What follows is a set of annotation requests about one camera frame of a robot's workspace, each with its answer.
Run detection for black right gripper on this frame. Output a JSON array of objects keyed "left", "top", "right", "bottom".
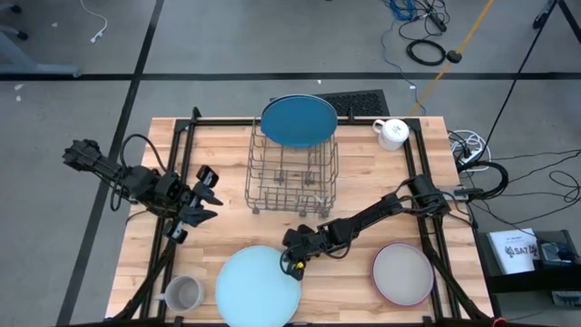
[{"left": 279, "top": 224, "right": 327, "bottom": 282}]

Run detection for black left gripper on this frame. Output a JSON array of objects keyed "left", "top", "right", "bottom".
[{"left": 165, "top": 164, "right": 224, "bottom": 245}]

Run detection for large light blue plate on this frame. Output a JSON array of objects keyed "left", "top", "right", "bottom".
[{"left": 214, "top": 244, "right": 303, "bottom": 327}]

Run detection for wire dish rack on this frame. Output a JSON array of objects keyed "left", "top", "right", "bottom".
[{"left": 244, "top": 118, "right": 340, "bottom": 218}]

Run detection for small purple plate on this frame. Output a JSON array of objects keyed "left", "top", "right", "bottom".
[{"left": 371, "top": 243, "right": 436, "bottom": 307}]

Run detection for large dark blue plate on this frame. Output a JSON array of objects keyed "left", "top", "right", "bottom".
[{"left": 261, "top": 94, "right": 340, "bottom": 148}]

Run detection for grey mug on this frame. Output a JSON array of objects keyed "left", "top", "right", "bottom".
[{"left": 156, "top": 275, "right": 206, "bottom": 313}]

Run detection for white printed mug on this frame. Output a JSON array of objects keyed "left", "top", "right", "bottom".
[{"left": 371, "top": 118, "right": 410, "bottom": 152}]

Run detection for white power strip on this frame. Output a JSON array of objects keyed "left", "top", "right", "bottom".
[{"left": 456, "top": 149, "right": 485, "bottom": 173}]

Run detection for grey chair base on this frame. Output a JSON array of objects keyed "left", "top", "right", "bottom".
[{"left": 0, "top": 3, "right": 83, "bottom": 77}]

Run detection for white booklet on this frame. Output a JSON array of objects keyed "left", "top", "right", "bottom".
[{"left": 488, "top": 228, "right": 539, "bottom": 275}]

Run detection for black storage bin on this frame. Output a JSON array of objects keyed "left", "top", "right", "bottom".
[{"left": 474, "top": 229, "right": 581, "bottom": 294}]

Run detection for grey flat device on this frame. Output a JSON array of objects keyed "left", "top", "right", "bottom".
[{"left": 551, "top": 290, "right": 581, "bottom": 308}]

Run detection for black power strip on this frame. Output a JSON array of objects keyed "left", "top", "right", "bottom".
[{"left": 426, "top": 11, "right": 448, "bottom": 33}]

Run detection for black stand leg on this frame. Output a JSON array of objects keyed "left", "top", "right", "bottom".
[
  {"left": 485, "top": 0, "right": 562, "bottom": 146},
  {"left": 560, "top": 0, "right": 581, "bottom": 31}
]

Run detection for black table frame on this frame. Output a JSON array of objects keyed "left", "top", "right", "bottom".
[{"left": 106, "top": 106, "right": 496, "bottom": 327}]

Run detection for white floor cable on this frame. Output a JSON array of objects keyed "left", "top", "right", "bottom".
[{"left": 79, "top": 0, "right": 109, "bottom": 45}]

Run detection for white coiled cable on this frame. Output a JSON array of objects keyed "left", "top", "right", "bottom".
[{"left": 448, "top": 129, "right": 490, "bottom": 158}]

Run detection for black coiled cable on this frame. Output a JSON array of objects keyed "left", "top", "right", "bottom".
[{"left": 405, "top": 38, "right": 448, "bottom": 67}]

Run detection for blue cable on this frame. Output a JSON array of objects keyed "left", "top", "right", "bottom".
[{"left": 379, "top": 0, "right": 421, "bottom": 92}]

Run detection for black floor cables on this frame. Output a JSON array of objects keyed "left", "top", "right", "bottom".
[{"left": 471, "top": 149, "right": 581, "bottom": 228}]

